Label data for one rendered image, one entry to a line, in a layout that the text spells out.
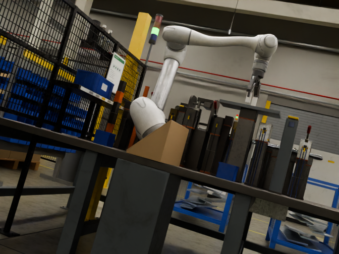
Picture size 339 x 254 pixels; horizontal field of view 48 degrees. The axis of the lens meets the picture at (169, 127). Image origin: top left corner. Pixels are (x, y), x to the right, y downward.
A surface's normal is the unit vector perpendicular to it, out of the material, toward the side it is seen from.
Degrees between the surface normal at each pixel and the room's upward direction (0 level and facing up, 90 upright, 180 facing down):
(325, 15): 90
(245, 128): 90
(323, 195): 90
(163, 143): 90
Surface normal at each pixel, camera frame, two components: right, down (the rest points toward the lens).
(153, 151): -0.35, -0.18
